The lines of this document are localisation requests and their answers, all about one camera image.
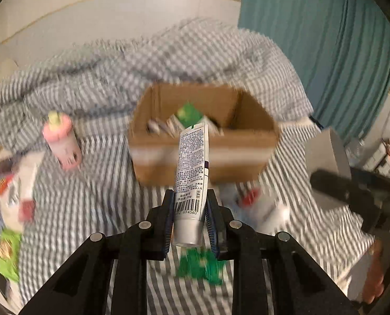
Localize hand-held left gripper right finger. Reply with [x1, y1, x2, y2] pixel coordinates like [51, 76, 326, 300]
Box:
[205, 188, 359, 315]

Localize pink drinking bottle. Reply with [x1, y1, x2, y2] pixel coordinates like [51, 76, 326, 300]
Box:
[42, 112, 83, 171]

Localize teal curtain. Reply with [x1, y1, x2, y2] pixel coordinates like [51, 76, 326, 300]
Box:
[237, 0, 390, 145]

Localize white storage drawers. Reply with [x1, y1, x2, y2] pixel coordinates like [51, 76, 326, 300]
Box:
[365, 139, 390, 173]

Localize grey white carton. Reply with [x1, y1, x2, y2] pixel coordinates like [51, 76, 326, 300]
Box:
[304, 128, 353, 214]

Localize cardboard box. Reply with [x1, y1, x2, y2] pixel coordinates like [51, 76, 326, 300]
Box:
[128, 82, 281, 187]

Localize white headboard with gold trim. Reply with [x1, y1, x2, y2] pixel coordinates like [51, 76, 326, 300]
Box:
[0, 0, 242, 82]

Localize green white medicine box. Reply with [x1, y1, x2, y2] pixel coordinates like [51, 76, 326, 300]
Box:
[176, 102, 205, 128]

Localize light green snack packet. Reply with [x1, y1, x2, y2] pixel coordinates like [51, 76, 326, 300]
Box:
[0, 230, 22, 283]

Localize person's right hand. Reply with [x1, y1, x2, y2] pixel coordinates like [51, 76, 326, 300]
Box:
[361, 239, 386, 305]

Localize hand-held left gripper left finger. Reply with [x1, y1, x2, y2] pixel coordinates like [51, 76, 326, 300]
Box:
[19, 190, 176, 315]

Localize grey checked duvet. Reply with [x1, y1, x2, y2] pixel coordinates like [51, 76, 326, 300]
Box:
[0, 18, 315, 158]

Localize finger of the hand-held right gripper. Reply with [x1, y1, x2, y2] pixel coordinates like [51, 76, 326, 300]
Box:
[310, 169, 362, 206]

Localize grey checked bed sheet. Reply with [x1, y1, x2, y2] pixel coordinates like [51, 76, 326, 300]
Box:
[18, 118, 376, 315]

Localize white toothpaste tube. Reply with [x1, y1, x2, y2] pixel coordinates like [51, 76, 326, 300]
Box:
[171, 120, 210, 247]

